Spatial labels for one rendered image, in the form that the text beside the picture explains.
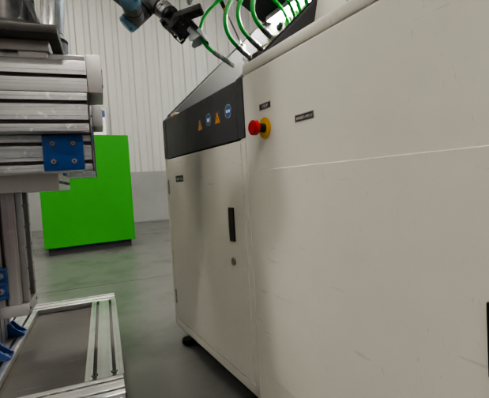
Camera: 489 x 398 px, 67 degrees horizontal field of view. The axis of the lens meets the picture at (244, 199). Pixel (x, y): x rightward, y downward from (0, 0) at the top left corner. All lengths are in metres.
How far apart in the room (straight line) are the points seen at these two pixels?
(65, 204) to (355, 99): 3.99
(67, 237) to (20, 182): 3.40
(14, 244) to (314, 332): 0.85
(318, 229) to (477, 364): 0.34
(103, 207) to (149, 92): 3.99
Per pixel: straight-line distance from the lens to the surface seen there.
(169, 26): 1.61
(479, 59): 0.58
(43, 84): 0.99
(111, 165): 4.52
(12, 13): 1.04
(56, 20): 1.74
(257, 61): 0.97
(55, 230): 4.47
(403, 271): 0.65
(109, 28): 8.34
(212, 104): 1.19
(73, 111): 0.97
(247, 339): 1.13
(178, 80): 8.18
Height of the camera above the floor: 0.67
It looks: 3 degrees down
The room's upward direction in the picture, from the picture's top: 3 degrees counter-clockwise
